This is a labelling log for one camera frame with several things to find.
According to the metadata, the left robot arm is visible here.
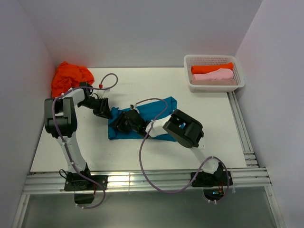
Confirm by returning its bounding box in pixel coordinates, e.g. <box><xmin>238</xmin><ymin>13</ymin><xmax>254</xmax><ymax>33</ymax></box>
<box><xmin>44</xmin><ymin>82</ymin><xmax>113</xmax><ymax>190</ymax></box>

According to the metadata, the aluminium right rail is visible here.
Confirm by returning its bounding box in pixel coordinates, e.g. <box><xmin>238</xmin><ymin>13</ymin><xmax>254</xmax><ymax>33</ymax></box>
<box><xmin>227</xmin><ymin>92</ymin><xmax>260</xmax><ymax>168</ymax></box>

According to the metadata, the rolled orange t shirt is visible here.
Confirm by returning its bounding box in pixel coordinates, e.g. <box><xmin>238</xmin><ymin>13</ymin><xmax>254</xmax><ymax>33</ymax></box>
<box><xmin>190</xmin><ymin>62</ymin><xmax>234</xmax><ymax>74</ymax></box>

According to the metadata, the rolled beige t shirt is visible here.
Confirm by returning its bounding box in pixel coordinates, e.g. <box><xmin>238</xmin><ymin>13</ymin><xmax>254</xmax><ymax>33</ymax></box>
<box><xmin>190</xmin><ymin>79</ymin><xmax>238</xmax><ymax>86</ymax></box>

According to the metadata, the aluminium front rail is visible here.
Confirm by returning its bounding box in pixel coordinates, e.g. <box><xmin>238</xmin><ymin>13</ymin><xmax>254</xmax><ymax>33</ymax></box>
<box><xmin>21</xmin><ymin>168</ymin><xmax>272</xmax><ymax>195</ymax></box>

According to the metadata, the white plastic basket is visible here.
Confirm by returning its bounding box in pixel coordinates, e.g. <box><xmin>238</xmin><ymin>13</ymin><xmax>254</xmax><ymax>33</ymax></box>
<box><xmin>184</xmin><ymin>55</ymin><xmax>245</xmax><ymax>93</ymax></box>

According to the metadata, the crumpled orange t shirt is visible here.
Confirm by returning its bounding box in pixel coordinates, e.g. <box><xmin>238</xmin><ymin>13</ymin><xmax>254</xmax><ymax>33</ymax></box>
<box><xmin>51</xmin><ymin>61</ymin><xmax>95</xmax><ymax>98</ymax></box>

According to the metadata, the rolled pink t shirt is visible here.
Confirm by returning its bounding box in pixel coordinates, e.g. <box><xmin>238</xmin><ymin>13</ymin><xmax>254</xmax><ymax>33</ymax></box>
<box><xmin>193</xmin><ymin>69</ymin><xmax>234</xmax><ymax>80</ymax></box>

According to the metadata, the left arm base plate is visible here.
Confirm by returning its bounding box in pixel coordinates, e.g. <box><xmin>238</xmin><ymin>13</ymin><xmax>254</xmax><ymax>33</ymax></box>
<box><xmin>64</xmin><ymin>175</ymin><xmax>108</xmax><ymax>191</ymax></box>

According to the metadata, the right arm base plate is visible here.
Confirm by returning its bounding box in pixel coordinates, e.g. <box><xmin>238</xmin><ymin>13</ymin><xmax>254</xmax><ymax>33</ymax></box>
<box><xmin>191</xmin><ymin>172</ymin><xmax>233</xmax><ymax>188</ymax></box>

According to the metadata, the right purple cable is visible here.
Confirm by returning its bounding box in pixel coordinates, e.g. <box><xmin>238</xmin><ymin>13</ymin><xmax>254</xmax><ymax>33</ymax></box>
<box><xmin>134</xmin><ymin>98</ymin><xmax>230</xmax><ymax>203</ymax></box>

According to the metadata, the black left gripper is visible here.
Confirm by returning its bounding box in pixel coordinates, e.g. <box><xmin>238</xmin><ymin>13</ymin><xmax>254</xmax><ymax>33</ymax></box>
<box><xmin>78</xmin><ymin>97</ymin><xmax>113</xmax><ymax>119</ymax></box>

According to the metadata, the blue t shirt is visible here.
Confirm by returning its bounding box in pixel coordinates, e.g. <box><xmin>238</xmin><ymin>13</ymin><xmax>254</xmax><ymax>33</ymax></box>
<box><xmin>108</xmin><ymin>96</ymin><xmax>177</xmax><ymax>142</ymax></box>

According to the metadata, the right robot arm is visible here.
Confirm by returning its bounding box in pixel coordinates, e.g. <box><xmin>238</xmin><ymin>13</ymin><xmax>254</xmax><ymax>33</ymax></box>
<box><xmin>108</xmin><ymin>108</ymin><xmax>224</xmax><ymax>185</ymax></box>

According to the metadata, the aluminium rail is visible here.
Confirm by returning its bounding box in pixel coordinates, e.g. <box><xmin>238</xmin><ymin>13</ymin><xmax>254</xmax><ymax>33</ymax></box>
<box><xmin>227</xmin><ymin>92</ymin><xmax>260</xmax><ymax>168</ymax></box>
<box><xmin>21</xmin><ymin>168</ymin><xmax>272</xmax><ymax>195</ymax></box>

